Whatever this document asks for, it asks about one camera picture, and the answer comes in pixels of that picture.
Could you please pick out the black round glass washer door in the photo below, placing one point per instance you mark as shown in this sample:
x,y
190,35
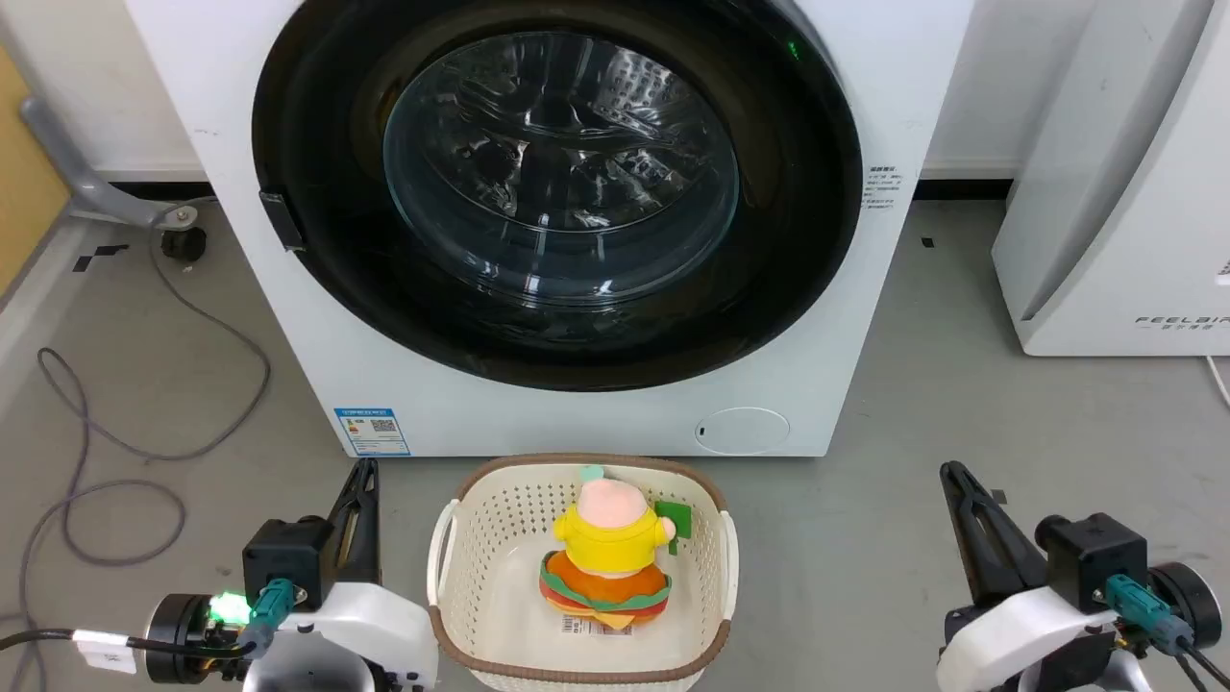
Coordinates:
x,y
557,173

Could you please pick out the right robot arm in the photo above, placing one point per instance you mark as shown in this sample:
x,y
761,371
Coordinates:
x,y
1187,601

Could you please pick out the green card tag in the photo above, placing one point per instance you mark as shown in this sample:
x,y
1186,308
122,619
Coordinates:
x,y
678,524

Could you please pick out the white laundry basket brown rim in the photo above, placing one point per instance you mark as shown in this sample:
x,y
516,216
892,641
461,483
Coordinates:
x,y
500,596

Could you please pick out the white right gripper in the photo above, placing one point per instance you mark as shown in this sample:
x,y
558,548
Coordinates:
x,y
1019,634

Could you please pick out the yellow wooden board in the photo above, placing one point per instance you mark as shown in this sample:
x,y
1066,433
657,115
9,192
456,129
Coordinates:
x,y
24,173

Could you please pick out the white air purifier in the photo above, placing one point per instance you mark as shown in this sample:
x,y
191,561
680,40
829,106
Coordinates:
x,y
1124,192

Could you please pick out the round white filter cover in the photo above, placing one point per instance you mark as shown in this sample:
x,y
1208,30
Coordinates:
x,y
745,431

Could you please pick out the white barcode label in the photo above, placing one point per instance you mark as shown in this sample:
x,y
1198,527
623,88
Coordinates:
x,y
577,626

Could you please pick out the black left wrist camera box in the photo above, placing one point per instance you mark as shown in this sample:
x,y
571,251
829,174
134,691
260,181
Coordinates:
x,y
283,557

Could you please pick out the white front-load washing machine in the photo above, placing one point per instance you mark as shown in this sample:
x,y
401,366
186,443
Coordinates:
x,y
903,317

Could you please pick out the small printed text sticker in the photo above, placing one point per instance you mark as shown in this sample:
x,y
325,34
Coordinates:
x,y
881,187

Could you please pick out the blue energy label sticker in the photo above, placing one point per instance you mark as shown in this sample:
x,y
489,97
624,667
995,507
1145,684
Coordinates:
x,y
372,432

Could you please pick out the grey metal stand leg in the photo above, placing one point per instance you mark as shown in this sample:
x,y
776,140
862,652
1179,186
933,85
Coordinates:
x,y
91,192

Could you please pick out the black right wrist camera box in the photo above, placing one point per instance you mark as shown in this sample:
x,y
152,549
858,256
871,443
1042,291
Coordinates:
x,y
1095,557

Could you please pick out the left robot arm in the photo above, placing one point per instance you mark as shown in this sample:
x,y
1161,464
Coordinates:
x,y
178,634

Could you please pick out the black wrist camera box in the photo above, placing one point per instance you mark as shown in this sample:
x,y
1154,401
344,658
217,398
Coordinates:
x,y
1095,557
283,557

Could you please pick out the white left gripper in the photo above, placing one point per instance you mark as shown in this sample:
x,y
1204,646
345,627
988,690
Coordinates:
x,y
365,634

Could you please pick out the plush doll yellow shirt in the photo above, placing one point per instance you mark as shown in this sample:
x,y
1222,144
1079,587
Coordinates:
x,y
610,548

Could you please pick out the black caster wheel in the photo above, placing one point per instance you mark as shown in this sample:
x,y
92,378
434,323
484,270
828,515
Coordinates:
x,y
184,243

